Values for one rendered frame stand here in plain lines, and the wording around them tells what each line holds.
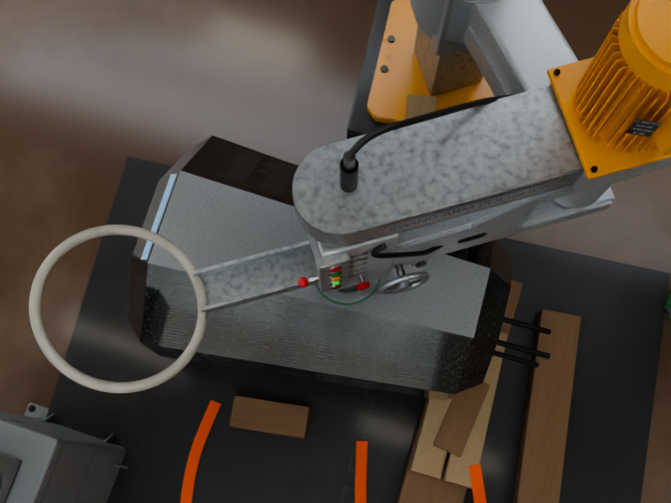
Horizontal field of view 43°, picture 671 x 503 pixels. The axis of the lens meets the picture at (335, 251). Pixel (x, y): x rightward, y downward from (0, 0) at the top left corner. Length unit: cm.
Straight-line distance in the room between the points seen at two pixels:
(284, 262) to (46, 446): 93
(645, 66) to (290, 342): 159
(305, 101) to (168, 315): 137
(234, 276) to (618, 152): 115
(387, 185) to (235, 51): 219
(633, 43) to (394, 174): 58
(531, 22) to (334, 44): 174
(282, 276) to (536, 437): 142
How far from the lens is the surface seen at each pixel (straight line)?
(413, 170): 194
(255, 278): 250
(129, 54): 409
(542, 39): 238
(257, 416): 339
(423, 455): 330
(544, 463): 349
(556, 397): 352
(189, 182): 289
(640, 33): 170
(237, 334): 288
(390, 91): 303
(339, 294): 268
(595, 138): 202
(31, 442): 282
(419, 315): 273
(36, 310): 240
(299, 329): 281
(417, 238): 220
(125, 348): 364
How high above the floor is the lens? 350
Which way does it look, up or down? 75 degrees down
